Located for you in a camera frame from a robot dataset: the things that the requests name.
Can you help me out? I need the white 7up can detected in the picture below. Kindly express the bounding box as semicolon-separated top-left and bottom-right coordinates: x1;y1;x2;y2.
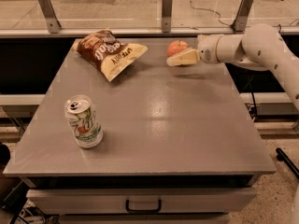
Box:
64;95;104;148

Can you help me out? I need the black cable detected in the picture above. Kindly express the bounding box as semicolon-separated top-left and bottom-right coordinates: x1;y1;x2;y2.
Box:
186;0;259;117

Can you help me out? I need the red apple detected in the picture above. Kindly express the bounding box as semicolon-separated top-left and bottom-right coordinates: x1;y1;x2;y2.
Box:
167;40;189;57

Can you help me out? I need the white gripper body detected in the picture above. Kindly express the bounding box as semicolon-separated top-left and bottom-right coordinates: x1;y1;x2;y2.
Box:
197;35;221;64

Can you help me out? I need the middle metal bracket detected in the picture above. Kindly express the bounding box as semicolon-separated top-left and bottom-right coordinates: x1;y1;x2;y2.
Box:
161;0;173;33

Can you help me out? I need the black bar on floor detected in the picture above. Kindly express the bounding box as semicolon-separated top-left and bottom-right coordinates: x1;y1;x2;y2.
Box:
276;147;299;179

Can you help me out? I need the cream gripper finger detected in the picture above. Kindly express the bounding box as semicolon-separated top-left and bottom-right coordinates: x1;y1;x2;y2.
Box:
166;49;200;66

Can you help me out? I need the white drawer front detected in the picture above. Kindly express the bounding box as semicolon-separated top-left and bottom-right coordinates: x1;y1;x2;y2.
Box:
27;188;256;215

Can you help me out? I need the right metal bracket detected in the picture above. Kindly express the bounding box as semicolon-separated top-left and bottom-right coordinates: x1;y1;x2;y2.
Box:
231;0;254;33

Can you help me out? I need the metal bracket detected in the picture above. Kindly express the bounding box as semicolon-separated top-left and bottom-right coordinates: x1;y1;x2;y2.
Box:
161;0;173;33
37;0;61;34
231;0;254;33

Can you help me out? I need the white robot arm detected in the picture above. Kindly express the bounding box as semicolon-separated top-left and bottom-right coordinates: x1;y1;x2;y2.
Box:
166;24;299;109

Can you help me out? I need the brown chip bag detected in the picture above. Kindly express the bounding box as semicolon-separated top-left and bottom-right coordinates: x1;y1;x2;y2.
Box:
72;30;148;82

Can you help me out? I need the black drawer handle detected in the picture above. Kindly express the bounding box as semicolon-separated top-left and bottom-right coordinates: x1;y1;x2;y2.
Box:
125;200;162;215

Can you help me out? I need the left metal bracket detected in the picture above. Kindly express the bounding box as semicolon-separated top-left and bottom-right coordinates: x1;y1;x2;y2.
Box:
37;0;61;34

